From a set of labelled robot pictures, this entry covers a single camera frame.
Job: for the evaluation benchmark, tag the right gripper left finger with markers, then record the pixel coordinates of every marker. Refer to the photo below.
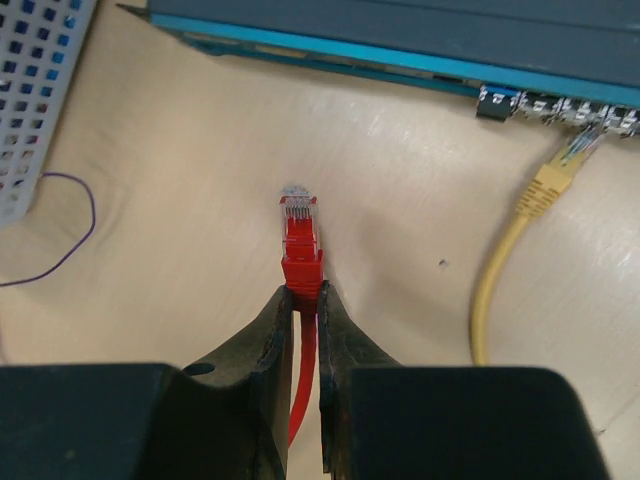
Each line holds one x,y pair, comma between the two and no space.
224,416

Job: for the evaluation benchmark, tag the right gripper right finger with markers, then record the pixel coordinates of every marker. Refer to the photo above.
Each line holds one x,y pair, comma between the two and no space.
383,420

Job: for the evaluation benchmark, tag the white perforated plastic basket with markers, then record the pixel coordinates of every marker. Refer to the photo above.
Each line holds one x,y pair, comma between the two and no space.
41,41

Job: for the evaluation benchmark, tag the dark blue network switch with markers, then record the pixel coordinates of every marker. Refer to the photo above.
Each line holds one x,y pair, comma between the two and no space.
574,62

